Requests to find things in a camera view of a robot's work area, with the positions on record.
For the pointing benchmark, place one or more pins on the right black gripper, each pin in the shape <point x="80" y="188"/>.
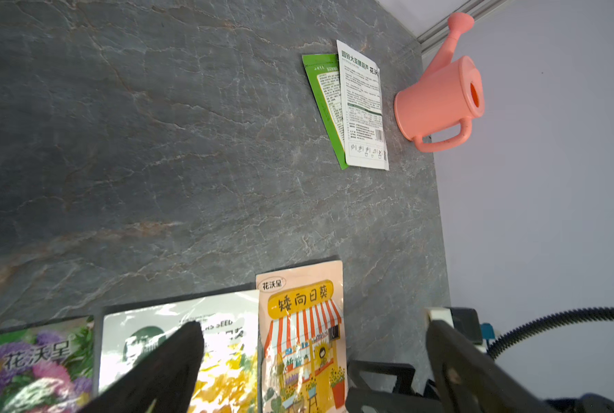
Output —
<point x="388" y="387"/>

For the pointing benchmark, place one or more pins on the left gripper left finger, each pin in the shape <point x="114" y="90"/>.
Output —
<point x="162" y="382"/>

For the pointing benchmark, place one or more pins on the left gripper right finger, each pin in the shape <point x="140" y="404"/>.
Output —
<point x="468" y="381"/>

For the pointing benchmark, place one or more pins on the sunflower seed packet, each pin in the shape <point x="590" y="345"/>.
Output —
<point x="228" y="377"/>

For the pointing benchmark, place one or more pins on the pink chrysanthemum seed packet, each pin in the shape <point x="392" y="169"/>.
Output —
<point x="49" y="367"/>

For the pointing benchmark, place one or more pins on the white orange-print seed packet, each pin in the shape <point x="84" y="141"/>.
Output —
<point x="303" y="339"/>

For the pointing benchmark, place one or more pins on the white text seed packet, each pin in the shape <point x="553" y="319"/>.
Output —
<point x="362" y="110"/>

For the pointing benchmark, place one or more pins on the green seed packet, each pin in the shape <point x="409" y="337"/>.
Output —
<point x="323" y="74"/>

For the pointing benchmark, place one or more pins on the pink watering can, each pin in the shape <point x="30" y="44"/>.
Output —
<point x="436" y="113"/>

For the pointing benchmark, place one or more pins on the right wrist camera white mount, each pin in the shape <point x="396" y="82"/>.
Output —
<point x="465" y="321"/>

